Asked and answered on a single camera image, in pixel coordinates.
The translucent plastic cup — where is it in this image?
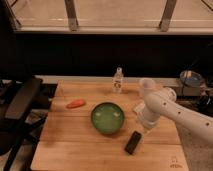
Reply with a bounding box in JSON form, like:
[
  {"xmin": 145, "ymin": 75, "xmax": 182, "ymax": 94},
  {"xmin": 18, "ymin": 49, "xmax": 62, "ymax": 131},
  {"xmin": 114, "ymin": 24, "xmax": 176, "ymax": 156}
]
[{"xmin": 139, "ymin": 78, "xmax": 156, "ymax": 97}]

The clear spray bottle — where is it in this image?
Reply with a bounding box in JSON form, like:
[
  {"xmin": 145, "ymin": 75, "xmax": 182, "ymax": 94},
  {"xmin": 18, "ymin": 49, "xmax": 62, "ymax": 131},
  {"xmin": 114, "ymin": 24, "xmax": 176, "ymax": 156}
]
[{"xmin": 113, "ymin": 67, "xmax": 123, "ymax": 93}]

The round blue-grey dish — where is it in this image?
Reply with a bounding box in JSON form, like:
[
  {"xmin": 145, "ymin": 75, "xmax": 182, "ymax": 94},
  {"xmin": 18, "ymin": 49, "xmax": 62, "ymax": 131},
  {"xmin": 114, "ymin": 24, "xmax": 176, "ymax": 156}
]
[{"xmin": 180, "ymin": 70, "xmax": 203, "ymax": 87}]

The orange carrot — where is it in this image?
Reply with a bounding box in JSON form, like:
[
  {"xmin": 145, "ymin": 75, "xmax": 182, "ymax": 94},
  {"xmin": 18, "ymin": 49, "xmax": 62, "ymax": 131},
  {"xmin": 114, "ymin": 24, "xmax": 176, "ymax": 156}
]
[{"xmin": 66, "ymin": 99, "xmax": 86, "ymax": 109}]

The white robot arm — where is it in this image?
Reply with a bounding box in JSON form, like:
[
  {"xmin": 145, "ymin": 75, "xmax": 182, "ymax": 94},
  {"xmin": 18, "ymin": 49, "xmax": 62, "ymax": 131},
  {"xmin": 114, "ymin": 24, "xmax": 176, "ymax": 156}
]
[{"xmin": 138, "ymin": 88, "xmax": 213, "ymax": 144}]

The black eraser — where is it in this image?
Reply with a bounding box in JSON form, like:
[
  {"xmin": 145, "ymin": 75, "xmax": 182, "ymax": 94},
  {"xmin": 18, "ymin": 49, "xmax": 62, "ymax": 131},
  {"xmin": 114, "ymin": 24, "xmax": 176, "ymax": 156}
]
[{"xmin": 124, "ymin": 131, "xmax": 142, "ymax": 154}]

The black office chair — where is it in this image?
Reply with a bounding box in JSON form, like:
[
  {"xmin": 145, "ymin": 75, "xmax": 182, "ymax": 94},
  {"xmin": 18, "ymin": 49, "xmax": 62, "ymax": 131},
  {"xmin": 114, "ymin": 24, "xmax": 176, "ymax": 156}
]
[{"xmin": 0, "ymin": 78, "xmax": 51, "ymax": 171}]

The green bowl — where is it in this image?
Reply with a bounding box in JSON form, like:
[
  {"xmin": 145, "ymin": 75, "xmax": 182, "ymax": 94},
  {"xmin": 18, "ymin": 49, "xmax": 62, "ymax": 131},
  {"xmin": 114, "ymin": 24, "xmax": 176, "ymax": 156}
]
[{"xmin": 91, "ymin": 102, "xmax": 125, "ymax": 135}]

